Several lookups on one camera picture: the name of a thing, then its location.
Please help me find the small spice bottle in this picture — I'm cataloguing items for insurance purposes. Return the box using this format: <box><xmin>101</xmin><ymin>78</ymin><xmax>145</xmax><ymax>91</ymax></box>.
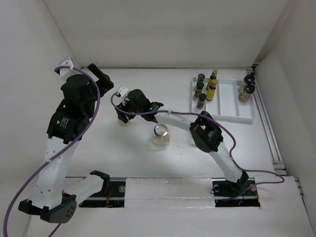
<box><xmin>194</xmin><ymin>81</ymin><xmax>204</xmax><ymax>98</ymax></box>
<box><xmin>197</xmin><ymin>73</ymin><xmax>205</xmax><ymax>83</ymax></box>
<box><xmin>196</xmin><ymin>93</ymin><xmax>206</xmax><ymax>110</ymax></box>

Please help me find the yellow-label bottle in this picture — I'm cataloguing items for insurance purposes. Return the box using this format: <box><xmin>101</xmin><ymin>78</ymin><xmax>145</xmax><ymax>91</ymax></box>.
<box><xmin>207</xmin><ymin>69</ymin><xmax>218</xmax><ymax>88</ymax></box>
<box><xmin>206</xmin><ymin>79</ymin><xmax>218</xmax><ymax>101</ymax></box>

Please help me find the black-cap jar front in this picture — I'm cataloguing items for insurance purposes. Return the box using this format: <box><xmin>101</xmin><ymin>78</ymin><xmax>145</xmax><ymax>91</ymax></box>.
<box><xmin>238</xmin><ymin>83</ymin><xmax>255</xmax><ymax>103</ymax></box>

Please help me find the black-cap jar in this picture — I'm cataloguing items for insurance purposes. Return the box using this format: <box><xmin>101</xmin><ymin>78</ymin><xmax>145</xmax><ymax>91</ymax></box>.
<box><xmin>240</xmin><ymin>72</ymin><xmax>255</xmax><ymax>88</ymax></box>
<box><xmin>238</xmin><ymin>83</ymin><xmax>255</xmax><ymax>103</ymax></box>
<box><xmin>118</xmin><ymin>120</ymin><xmax>130</xmax><ymax>127</ymax></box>

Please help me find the black-cap jar back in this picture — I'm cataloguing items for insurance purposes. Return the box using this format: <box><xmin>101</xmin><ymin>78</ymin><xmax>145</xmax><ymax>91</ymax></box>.
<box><xmin>240</xmin><ymin>72</ymin><xmax>255</xmax><ymax>88</ymax></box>

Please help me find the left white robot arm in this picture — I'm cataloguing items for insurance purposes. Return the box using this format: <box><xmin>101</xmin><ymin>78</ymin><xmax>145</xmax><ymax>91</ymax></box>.
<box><xmin>18</xmin><ymin>64</ymin><xmax>114</xmax><ymax>224</ymax></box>

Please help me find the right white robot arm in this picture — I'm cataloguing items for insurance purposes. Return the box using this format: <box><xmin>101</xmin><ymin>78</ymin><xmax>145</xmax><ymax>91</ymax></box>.
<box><xmin>115</xmin><ymin>86</ymin><xmax>248</xmax><ymax>197</ymax></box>

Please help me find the open glass jar left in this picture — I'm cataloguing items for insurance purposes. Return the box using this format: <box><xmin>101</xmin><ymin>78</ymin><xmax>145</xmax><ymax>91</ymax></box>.
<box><xmin>151</xmin><ymin>123</ymin><xmax>171</xmax><ymax>150</ymax></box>

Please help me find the white divided organizer tray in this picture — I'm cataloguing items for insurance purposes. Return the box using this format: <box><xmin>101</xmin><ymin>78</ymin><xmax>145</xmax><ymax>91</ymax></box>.
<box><xmin>203</xmin><ymin>79</ymin><xmax>255</xmax><ymax>123</ymax></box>

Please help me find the white foam block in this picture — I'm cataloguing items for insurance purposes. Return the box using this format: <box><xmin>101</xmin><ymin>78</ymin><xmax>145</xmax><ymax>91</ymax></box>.
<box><xmin>124</xmin><ymin>178</ymin><xmax>215</xmax><ymax>209</ymax></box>

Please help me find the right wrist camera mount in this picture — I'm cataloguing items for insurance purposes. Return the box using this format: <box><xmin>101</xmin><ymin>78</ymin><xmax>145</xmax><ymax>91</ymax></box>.
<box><xmin>116</xmin><ymin>86</ymin><xmax>129</xmax><ymax>104</ymax></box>

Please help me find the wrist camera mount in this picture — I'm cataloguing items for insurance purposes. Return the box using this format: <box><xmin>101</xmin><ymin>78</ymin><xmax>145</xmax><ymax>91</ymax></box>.
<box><xmin>58</xmin><ymin>56</ymin><xmax>79</xmax><ymax>81</ymax></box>
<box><xmin>116</xmin><ymin>86</ymin><xmax>129</xmax><ymax>104</ymax></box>

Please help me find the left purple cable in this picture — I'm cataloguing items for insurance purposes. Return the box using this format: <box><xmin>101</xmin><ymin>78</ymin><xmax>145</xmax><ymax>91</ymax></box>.
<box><xmin>3</xmin><ymin>66</ymin><xmax>102</xmax><ymax>237</ymax></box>

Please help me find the purple cable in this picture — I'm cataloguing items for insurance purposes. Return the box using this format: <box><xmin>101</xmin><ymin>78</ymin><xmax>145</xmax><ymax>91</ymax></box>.
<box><xmin>3</xmin><ymin>66</ymin><xmax>102</xmax><ymax>237</ymax></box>
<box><xmin>109</xmin><ymin>92</ymin><xmax>286</xmax><ymax>200</ymax></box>

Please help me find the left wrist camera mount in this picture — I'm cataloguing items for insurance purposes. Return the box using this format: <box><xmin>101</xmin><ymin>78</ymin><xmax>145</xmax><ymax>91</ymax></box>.
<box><xmin>58</xmin><ymin>56</ymin><xmax>79</xmax><ymax>81</ymax></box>

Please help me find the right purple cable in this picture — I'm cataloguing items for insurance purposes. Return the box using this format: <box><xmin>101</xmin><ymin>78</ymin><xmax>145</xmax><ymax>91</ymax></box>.
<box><xmin>109</xmin><ymin>92</ymin><xmax>286</xmax><ymax>200</ymax></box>

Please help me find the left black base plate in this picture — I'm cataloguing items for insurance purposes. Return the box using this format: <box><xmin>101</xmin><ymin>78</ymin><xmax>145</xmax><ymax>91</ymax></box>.
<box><xmin>79</xmin><ymin>179</ymin><xmax>126</xmax><ymax>208</ymax></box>

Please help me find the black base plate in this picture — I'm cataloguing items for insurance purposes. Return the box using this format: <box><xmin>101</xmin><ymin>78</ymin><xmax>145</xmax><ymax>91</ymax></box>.
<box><xmin>79</xmin><ymin>179</ymin><xmax>126</xmax><ymax>208</ymax></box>
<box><xmin>210</xmin><ymin>180</ymin><xmax>261</xmax><ymax>207</ymax></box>

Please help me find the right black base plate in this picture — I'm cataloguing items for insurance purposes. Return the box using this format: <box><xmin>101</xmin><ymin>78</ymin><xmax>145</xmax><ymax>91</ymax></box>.
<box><xmin>210</xmin><ymin>180</ymin><xmax>261</xmax><ymax>207</ymax></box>

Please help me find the aluminium rail right side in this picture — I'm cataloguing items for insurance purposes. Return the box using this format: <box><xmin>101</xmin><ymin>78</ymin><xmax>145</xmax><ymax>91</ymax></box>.
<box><xmin>246</xmin><ymin>64</ymin><xmax>287</xmax><ymax>176</ymax></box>

